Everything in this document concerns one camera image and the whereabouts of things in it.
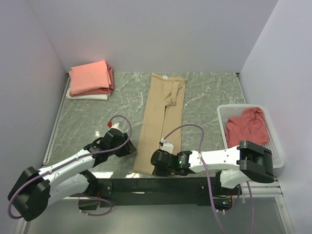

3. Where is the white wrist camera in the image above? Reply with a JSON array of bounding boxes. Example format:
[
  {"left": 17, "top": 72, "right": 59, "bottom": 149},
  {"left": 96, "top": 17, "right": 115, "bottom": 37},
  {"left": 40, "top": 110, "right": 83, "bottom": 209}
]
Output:
[
  {"left": 107, "top": 121, "right": 121, "bottom": 131},
  {"left": 159, "top": 138, "right": 174, "bottom": 154}
]

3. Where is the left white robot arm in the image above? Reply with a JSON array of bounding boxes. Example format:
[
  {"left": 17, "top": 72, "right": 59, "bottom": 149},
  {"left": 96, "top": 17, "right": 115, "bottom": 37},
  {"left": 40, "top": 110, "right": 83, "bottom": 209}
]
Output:
[{"left": 8, "top": 127, "right": 136, "bottom": 221}]

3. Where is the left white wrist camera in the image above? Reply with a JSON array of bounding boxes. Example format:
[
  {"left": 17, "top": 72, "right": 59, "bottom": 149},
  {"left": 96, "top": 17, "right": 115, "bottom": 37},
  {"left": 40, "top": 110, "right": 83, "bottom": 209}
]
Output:
[{"left": 107, "top": 121, "right": 121, "bottom": 131}]

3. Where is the folded white t-shirt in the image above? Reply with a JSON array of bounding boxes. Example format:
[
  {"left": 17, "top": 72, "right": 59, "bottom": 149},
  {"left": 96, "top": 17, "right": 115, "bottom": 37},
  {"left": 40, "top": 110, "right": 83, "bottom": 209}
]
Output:
[{"left": 66, "top": 89, "right": 110, "bottom": 100}]

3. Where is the black base beam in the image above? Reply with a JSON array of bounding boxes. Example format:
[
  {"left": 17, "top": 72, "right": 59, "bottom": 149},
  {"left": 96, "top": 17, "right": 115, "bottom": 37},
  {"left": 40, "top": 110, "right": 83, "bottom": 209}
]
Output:
[{"left": 63, "top": 170, "right": 242, "bottom": 211}]

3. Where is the tan t-shirt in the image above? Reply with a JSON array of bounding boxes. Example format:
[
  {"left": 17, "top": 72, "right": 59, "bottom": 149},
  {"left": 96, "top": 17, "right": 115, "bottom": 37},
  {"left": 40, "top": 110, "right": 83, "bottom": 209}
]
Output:
[{"left": 133, "top": 73, "right": 186, "bottom": 175}]

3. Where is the white plastic basket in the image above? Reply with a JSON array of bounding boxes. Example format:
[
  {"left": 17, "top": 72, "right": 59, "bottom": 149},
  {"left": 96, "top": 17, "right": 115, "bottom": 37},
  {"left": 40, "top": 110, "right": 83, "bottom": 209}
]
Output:
[{"left": 217, "top": 104, "right": 285, "bottom": 169}]

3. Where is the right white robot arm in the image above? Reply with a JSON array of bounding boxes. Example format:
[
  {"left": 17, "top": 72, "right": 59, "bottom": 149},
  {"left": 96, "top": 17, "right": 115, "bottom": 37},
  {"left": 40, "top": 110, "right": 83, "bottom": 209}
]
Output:
[{"left": 151, "top": 140, "right": 274, "bottom": 195}]

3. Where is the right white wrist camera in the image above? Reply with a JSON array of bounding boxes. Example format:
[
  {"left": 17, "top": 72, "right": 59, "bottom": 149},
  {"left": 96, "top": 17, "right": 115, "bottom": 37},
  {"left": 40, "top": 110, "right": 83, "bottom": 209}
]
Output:
[{"left": 159, "top": 138, "right": 174, "bottom": 154}]

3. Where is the red t-shirt in basket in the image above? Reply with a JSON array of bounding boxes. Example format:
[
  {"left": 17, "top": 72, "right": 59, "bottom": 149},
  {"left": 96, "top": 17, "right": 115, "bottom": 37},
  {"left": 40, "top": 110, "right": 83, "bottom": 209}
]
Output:
[{"left": 224, "top": 107, "right": 269, "bottom": 148}]

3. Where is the aluminium rail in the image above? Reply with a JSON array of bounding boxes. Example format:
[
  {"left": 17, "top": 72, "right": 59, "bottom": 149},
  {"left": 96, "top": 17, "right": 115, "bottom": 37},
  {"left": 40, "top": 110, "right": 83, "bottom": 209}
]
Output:
[{"left": 241, "top": 177, "right": 283, "bottom": 197}]

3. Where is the folded salmon t-shirt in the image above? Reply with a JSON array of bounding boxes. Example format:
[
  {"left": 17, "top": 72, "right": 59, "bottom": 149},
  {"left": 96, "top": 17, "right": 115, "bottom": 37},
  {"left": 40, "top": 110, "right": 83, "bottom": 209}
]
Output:
[{"left": 69, "top": 60, "right": 109, "bottom": 94}]

